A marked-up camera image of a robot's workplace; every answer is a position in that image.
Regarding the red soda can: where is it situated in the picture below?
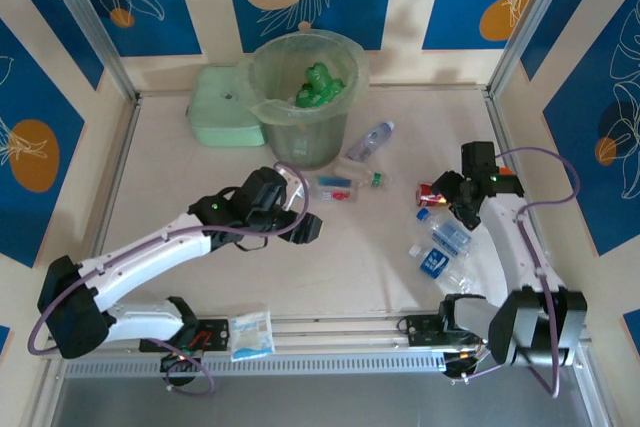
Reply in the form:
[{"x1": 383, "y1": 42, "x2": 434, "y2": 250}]
[{"x1": 416, "y1": 181, "x2": 449, "y2": 208}]

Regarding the clear bottle blue red label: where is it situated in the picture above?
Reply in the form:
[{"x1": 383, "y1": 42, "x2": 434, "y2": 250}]
[{"x1": 313, "y1": 174, "x2": 362, "y2": 203}]

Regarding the clear bottle green cap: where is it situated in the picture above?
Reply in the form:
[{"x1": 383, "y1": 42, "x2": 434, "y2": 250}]
[{"x1": 339, "y1": 159, "x2": 391, "y2": 191}]

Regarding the lavender tinted plastic bottle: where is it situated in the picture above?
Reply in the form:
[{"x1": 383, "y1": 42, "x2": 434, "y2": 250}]
[{"x1": 347, "y1": 120, "x2": 396, "y2": 161}]

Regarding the green bottle yellow cap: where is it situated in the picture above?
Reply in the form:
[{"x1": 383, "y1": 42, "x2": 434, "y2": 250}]
[
  {"x1": 293, "y1": 77, "x2": 347, "y2": 109},
  {"x1": 304, "y1": 60, "x2": 337, "y2": 93}
]

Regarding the translucent green plastic bucket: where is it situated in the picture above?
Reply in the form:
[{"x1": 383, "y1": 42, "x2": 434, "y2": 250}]
[{"x1": 248, "y1": 30, "x2": 371, "y2": 172}]

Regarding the white blue printed packet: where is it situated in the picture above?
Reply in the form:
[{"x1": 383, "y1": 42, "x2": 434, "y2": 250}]
[{"x1": 229, "y1": 310, "x2": 277, "y2": 362}]

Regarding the grey metal panel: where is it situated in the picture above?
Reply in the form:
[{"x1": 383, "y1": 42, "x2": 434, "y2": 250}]
[{"x1": 29, "y1": 374, "x2": 616, "y2": 427}]

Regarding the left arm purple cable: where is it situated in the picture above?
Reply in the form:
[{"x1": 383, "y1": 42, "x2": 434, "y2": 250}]
[{"x1": 27, "y1": 161, "x2": 309, "y2": 396}]

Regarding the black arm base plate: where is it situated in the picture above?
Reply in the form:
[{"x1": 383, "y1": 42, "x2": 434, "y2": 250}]
[
  {"x1": 403, "y1": 314, "x2": 496, "y2": 348},
  {"x1": 138, "y1": 316, "x2": 232, "y2": 354}
]

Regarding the wide aluminium mounting rail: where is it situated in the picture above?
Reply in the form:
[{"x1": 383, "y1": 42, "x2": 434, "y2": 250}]
[{"x1": 42, "y1": 314, "x2": 601, "y2": 363}]

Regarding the grey slotted cable duct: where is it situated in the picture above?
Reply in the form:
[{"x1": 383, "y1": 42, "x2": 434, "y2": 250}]
[{"x1": 62, "y1": 352, "x2": 446, "y2": 379}]

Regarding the small wired electronics board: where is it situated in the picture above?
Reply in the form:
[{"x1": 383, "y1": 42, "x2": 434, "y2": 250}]
[
  {"x1": 158, "y1": 349, "x2": 201, "y2": 386},
  {"x1": 442, "y1": 329, "x2": 499, "y2": 379}
]

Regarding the aluminium frame post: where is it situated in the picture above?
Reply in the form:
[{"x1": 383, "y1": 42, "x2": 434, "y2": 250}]
[
  {"x1": 489, "y1": 0, "x2": 584, "y2": 98},
  {"x1": 37, "y1": 0, "x2": 139, "y2": 103}
]

